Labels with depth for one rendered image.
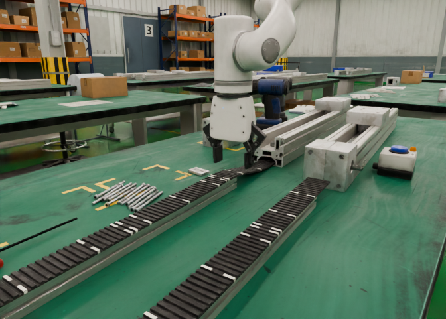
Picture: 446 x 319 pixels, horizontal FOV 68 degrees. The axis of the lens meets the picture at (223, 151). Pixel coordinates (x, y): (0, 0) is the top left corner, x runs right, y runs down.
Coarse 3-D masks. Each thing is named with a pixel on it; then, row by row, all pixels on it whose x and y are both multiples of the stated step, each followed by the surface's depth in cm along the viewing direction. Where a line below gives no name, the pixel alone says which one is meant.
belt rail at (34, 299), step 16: (224, 192) 74; (192, 208) 65; (160, 224) 57; (128, 240) 52; (144, 240) 55; (96, 256) 47; (112, 256) 49; (80, 272) 46; (96, 272) 47; (48, 288) 42; (64, 288) 43; (16, 304) 38; (32, 304) 40
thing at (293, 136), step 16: (320, 112) 138; (336, 112) 134; (272, 128) 104; (288, 128) 111; (304, 128) 104; (320, 128) 117; (336, 128) 137; (272, 144) 98; (288, 144) 94; (304, 144) 106; (256, 160) 98; (288, 160) 96
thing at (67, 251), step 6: (66, 246) 48; (60, 252) 46; (66, 252) 47; (72, 252) 46; (78, 252) 46; (66, 258) 45; (72, 258) 45; (78, 258) 45; (84, 258) 45; (78, 264) 44
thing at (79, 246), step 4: (80, 240) 50; (72, 244) 48; (76, 244) 49; (80, 244) 48; (84, 244) 48; (88, 244) 48; (72, 248) 48; (76, 248) 47; (80, 248) 47; (84, 248) 48; (88, 248) 47; (92, 248) 47; (96, 248) 47; (80, 252) 47; (84, 252) 46; (88, 252) 46; (92, 252) 47; (96, 252) 46; (100, 252) 47; (88, 256) 46; (92, 256) 46
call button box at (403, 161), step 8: (384, 152) 86; (392, 152) 86; (400, 152) 85; (408, 152) 85; (416, 152) 87; (384, 160) 85; (392, 160) 84; (400, 160) 83; (408, 160) 82; (376, 168) 90; (384, 168) 86; (392, 168) 85; (400, 168) 84; (408, 168) 83; (392, 176) 85; (400, 176) 84; (408, 176) 83
